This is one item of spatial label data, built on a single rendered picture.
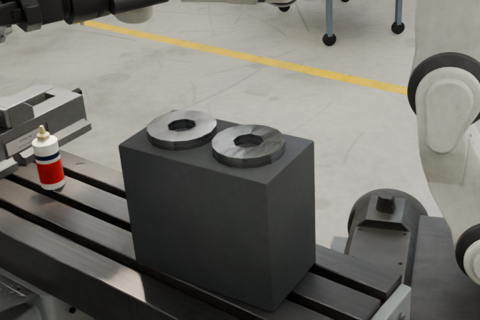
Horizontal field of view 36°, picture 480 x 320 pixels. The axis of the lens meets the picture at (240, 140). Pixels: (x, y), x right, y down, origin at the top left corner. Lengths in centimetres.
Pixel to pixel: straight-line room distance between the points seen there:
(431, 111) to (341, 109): 235
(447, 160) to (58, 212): 68
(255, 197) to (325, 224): 193
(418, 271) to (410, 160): 162
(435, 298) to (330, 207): 136
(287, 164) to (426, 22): 51
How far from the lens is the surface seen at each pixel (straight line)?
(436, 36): 130
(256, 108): 367
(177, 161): 88
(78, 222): 115
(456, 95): 128
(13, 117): 131
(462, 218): 146
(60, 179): 124
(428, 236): 172
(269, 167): 85
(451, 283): 159
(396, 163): 316
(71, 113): 140
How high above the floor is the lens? 154
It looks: 27 degrees down
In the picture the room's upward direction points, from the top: 4 degrees counter-clockwise
